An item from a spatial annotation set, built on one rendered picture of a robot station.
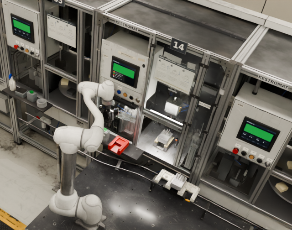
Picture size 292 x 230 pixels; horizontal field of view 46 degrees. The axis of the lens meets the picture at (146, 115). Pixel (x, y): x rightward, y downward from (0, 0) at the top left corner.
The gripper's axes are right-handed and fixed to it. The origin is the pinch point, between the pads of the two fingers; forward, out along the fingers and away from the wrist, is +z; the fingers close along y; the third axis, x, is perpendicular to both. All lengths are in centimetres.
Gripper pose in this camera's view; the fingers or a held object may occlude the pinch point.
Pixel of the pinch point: (105, 121)
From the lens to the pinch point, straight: 298.9
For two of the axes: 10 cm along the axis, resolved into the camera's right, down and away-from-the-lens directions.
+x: -4.8, 5.1, -7.1
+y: -8.6, -4.1, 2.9
